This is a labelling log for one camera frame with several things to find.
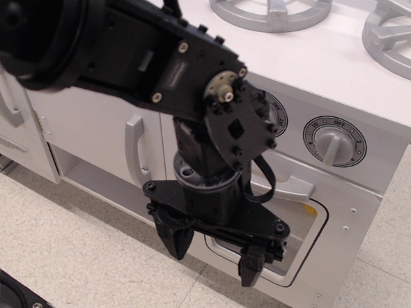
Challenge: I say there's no white toy kitchen body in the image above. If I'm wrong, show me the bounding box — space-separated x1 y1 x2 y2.
0 0 411 308

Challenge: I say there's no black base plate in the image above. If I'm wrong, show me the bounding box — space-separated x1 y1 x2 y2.
0 268 63 308

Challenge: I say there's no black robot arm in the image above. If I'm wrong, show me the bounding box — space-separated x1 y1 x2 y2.
0 0 290 287

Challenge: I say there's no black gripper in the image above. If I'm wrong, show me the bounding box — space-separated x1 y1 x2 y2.
144 178 290 287

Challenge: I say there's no silver cabinet door handle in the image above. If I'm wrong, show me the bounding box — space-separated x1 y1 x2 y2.
124 115 151 187

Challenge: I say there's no white toy oven door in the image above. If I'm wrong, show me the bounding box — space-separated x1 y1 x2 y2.
147 112 388 308

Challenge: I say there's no grey right timer knob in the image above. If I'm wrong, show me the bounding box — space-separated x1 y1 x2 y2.
303 116 367 168

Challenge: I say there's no aluminium frame rail left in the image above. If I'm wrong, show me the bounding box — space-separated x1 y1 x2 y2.
0 154 17 176

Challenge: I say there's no silver burner grate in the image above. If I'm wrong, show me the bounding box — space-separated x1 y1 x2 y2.
208 0 334 33
362 0 411 80

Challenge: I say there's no silver right burner grate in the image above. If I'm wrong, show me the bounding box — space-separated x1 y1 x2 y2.
362 0 411 80

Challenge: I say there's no silver oven door handle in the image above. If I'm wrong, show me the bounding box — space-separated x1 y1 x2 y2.
250 174 315 203

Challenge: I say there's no white left fridge door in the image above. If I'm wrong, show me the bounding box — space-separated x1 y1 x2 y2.
0 71 60 183

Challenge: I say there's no grey middle temperature knob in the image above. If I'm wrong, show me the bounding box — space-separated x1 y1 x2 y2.
265 92 288 137

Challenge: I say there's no white cabinet door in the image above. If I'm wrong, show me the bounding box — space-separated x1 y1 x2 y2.
27 87 166 185

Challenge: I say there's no silver middle burner grate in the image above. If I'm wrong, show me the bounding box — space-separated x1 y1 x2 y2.
208 0 334 33

